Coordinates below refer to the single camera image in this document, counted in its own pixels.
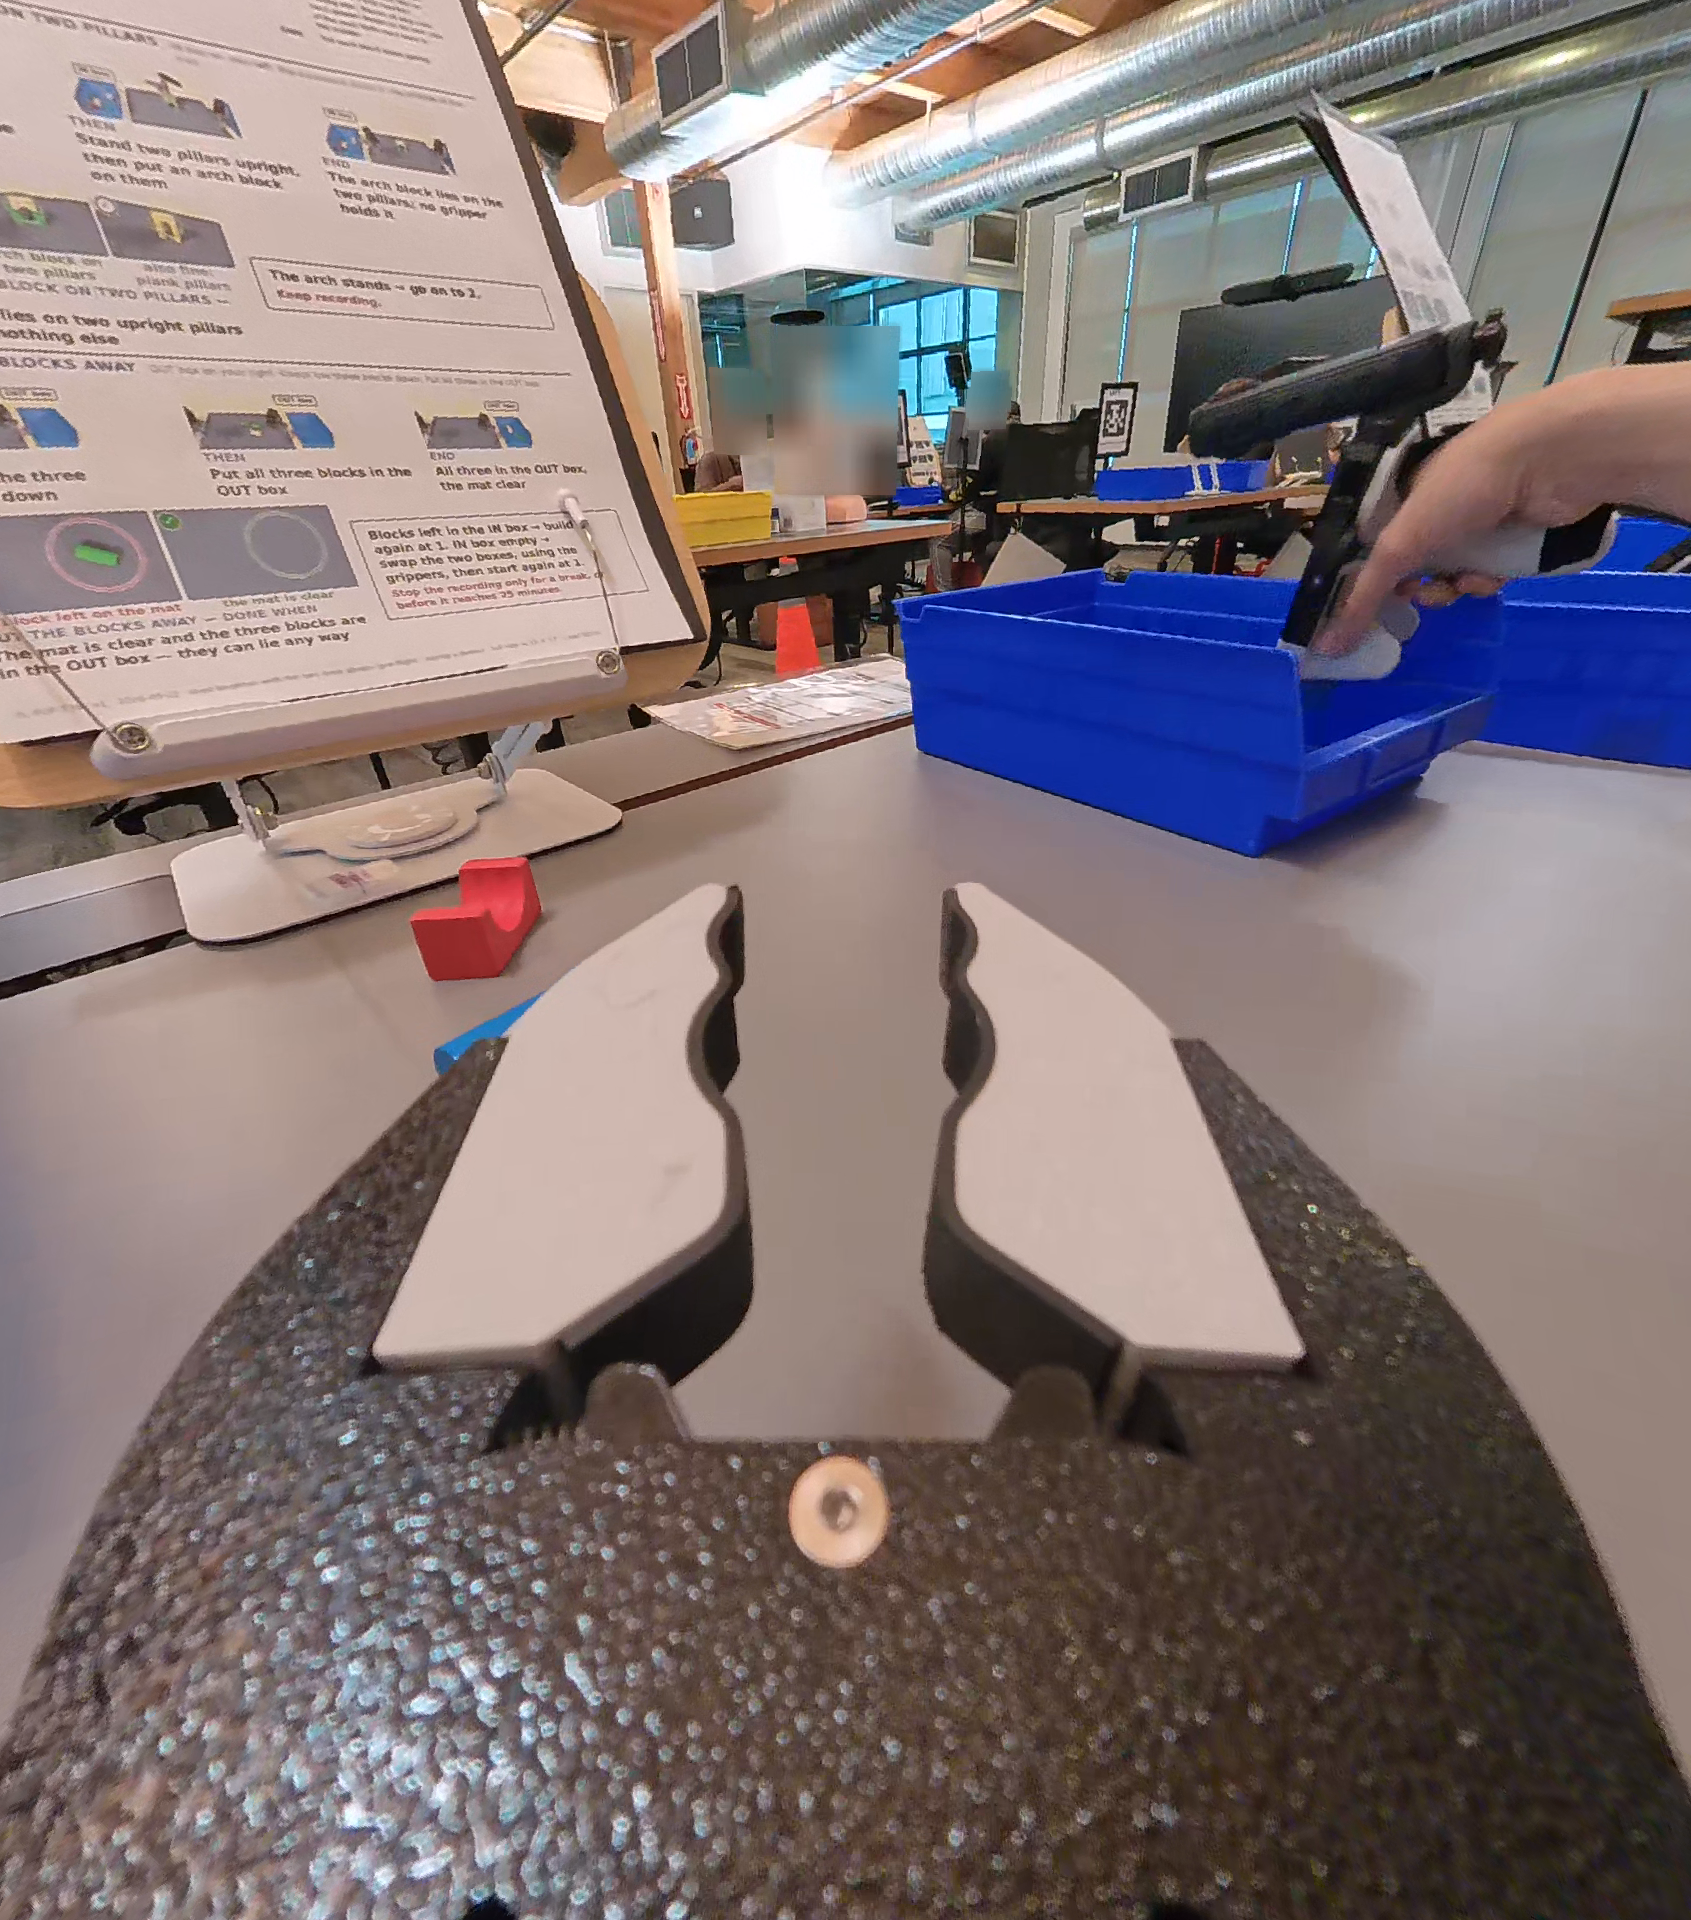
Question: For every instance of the black and white tag sign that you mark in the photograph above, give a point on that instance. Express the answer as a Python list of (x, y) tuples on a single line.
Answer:
[(1117, 421)]

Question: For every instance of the orange traffic cone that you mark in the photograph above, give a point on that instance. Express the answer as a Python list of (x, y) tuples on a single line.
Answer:
[(797, 644)]

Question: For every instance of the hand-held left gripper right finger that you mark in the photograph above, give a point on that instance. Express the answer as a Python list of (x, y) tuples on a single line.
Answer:
[(1115, 1185)]

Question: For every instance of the long blue plastic bin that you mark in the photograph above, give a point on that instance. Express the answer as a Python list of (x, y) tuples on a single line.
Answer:
[(1159, 480)]

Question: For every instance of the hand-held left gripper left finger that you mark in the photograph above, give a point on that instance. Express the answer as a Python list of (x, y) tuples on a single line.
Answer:
[(559, 1185)]

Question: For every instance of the black wall screen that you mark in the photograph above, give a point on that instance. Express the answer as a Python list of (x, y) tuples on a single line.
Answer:
[(1219, 338)]

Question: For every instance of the blue cylinder block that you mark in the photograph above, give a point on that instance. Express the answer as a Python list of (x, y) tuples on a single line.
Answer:
[(483, 1035)]

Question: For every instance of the black wall speaker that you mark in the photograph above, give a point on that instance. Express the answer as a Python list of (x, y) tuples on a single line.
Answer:
[(701, 211)]

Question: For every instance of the person's right hand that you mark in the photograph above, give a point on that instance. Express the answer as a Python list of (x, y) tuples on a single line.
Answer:
[(1535, 464)]

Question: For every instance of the red arch block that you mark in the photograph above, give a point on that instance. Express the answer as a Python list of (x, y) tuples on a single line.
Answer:
[(461, 938)]

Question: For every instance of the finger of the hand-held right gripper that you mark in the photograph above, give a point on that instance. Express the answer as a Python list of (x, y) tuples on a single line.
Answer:
[(1347, 663)]

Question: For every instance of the silver ventilation duct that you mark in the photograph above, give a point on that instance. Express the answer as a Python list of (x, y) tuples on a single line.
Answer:
[(1235, 104)]

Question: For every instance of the white board stand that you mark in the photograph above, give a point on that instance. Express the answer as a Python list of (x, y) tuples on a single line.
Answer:
[(545, 818)]

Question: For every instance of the clear paper sleeve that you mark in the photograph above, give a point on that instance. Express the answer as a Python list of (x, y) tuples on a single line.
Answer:
[(785, 705)]

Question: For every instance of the yellow plastic bin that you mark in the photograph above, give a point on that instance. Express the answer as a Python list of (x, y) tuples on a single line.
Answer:
[(725, 518)]

